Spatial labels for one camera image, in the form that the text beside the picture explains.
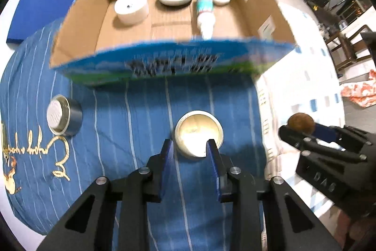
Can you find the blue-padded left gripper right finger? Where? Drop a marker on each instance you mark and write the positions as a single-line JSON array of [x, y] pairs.
[[269, 206]]

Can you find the blue striped bedspread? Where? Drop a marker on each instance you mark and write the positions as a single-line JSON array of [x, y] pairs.
[[121, 128]]

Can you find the dark wooden chair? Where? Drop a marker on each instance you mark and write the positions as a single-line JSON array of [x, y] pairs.
[[341, 41]]

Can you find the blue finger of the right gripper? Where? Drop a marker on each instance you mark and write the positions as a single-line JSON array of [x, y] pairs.
[[343, 144]]

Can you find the white teal spray bottle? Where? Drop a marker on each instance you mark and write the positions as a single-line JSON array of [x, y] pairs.
[[205, 18]]

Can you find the blue foam wedge cushion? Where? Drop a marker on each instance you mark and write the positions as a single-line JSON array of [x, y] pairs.
[[32, 15]]

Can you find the brown round ball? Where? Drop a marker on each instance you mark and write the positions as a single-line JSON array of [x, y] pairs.
[[301, 122]]

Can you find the plaid checked blanket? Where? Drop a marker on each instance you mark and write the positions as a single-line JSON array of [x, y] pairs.
[[304, 81]]

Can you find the white purifying cream jar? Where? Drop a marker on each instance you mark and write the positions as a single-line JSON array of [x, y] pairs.
[[131, 12]]

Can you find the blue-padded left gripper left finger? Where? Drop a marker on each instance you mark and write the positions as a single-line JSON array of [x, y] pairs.
[[89, 222]]

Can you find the open cardboard box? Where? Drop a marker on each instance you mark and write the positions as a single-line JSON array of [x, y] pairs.
[[93, 47]]

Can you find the gold round tin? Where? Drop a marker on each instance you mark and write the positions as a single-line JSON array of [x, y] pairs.
[[192, 132]]

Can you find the silver round tin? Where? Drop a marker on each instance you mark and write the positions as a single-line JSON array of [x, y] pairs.
[[64, 116]]

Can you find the orange white patterned cloth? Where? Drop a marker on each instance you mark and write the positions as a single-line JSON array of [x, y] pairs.
[[361, 93]]

